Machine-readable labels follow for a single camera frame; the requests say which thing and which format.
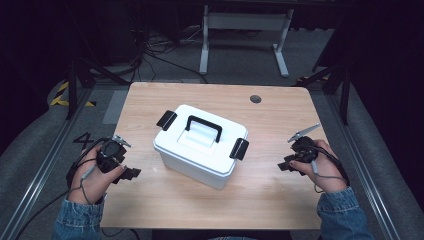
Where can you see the grey floor plate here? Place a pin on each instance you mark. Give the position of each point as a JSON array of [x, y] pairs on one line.
[[115, 106]]

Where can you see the person's right hand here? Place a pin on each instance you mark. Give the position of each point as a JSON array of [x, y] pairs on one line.
[[328, 170]]

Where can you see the white metal stand frame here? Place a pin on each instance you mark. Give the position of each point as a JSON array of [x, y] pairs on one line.
[[245, 21]]

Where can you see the yellow black floor tape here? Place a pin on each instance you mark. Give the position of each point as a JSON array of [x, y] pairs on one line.
[[58, 99]]

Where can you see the person's left hand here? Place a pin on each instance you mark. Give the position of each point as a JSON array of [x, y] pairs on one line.
[[96, 183]]

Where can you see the aluminium floor rail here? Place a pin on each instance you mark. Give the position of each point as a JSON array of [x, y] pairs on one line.
[[43, 166], [360, 160]]

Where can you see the black tripod stand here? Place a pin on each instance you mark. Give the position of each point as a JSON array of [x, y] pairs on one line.
[[343, 83], [75, 76]]

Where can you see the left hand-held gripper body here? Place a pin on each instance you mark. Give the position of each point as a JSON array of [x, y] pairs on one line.
[[110, 155]]

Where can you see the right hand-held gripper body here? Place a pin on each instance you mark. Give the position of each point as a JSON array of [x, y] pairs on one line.
[[305, 150]]

